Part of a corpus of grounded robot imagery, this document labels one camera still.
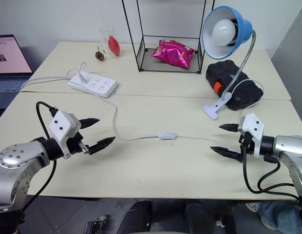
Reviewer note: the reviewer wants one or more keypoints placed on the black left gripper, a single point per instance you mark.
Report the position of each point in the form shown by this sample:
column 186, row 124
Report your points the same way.
column 76, row 143

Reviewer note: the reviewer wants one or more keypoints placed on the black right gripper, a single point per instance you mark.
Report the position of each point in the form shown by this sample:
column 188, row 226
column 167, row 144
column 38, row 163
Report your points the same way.
column 247, row 143

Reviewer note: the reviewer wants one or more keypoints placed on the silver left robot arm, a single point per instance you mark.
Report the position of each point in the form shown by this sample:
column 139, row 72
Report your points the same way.
column 17, row 153

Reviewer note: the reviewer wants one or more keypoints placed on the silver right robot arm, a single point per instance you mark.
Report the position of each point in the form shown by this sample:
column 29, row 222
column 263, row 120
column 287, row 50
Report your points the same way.
column 289, row 146

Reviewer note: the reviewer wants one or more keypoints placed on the white plastic connector plug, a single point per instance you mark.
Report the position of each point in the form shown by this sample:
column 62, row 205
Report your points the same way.
column 82, row 77

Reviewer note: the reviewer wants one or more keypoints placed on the blue clip-on desk lamp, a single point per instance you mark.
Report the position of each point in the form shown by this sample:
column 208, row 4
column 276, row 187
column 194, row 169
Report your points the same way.
column 243, row 26

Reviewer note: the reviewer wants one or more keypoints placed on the black tool case orange latch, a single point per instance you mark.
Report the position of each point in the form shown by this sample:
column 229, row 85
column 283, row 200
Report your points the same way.
column 246, row 95

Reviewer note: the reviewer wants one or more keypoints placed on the white power strip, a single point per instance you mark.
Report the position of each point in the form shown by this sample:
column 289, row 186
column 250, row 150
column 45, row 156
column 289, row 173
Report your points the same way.
column 100, row 84

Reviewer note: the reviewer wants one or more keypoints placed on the brown pine cone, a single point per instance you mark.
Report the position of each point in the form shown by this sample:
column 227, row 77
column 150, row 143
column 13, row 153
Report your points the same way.
column 100, row 55

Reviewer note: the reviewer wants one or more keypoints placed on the dark rounded shape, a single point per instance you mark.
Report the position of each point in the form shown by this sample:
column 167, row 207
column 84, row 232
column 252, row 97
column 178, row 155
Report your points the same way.
column 137, row 217
column 204, row 217

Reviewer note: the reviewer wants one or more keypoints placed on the red rubber bulb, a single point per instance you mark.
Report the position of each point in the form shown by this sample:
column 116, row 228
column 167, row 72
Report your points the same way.
column 114, row 46

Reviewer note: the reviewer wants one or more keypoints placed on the blue jeans leg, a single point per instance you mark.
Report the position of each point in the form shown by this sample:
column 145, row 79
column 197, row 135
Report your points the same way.
column 280, row 214

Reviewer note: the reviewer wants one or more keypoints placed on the clear drinking glass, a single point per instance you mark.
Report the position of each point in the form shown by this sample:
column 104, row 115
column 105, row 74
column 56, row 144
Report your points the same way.
column 104, row 36

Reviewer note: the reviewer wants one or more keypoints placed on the pink snack bag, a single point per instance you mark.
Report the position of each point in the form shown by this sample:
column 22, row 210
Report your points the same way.
column 173, row 54

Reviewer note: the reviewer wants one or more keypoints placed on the white light bulb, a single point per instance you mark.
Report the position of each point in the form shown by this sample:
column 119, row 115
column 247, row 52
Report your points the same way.
column 222, row 31

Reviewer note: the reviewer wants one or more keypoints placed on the open laptop computer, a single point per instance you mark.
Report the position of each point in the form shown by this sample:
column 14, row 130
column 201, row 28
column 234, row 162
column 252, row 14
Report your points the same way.
column 9, row 56

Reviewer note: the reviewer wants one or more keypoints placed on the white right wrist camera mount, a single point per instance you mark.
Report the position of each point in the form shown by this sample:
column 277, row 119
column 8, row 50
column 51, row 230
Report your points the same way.
column 254, row 124

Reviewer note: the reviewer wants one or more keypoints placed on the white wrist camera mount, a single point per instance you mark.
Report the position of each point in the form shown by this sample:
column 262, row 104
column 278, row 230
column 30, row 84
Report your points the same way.
column 254, row 124
column 61, row 124

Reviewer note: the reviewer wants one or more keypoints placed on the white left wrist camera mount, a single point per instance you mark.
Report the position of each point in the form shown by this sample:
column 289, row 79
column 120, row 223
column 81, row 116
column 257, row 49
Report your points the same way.
column 61, row 124

